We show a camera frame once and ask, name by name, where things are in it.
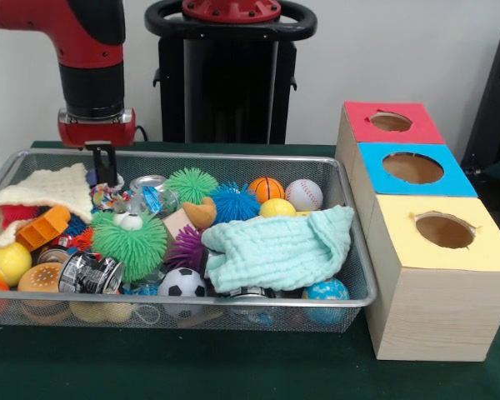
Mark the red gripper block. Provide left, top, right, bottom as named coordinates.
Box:
left=57, top=119, right=137, bottom=187

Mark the multicoloured rope toy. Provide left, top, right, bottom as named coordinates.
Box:
left=90, top=177, right=128, bottom=212

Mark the shallow mesh bin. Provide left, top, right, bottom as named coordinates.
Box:
left=0, top=148, right=378, bottom=333

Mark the wooden box with three holes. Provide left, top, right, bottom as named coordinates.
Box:
left=335, top=101, right=500, bottom=362

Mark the cream knitted cloth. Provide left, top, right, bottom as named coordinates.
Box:
left=0, top=162, right=93, bottom=255

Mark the large green spiky eyed ball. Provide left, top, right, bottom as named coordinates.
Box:
left=90, top=210, right=168, bottom=284

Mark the small green spiky ball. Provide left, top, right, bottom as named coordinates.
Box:
left=163, top=167, right=220, bottom=205

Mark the blue spiky ball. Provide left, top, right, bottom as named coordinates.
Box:
left=210, top=182, right=263, bottom=224

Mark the black and white soccer ball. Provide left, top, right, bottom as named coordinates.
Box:
left=157, top=267, right=208, bottom=320

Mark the orange basketball toy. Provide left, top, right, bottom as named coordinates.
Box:
left=248, top=176, right=286, bottom=204

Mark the smooth yellow ball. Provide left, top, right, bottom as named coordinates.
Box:
left=257, top=197, right=298, bottom=218

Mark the mint green cloth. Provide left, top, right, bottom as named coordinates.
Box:
left=201, top=204, right=355, bottom=293

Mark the white baseball toy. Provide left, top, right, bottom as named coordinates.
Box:
left=284, top=178, right=324, bottom=212

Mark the black monitor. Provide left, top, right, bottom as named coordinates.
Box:
left=460, top=27, right=500, bottom=184

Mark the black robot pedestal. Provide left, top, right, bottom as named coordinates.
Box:
left=144, top=0, right=318, bottom=145

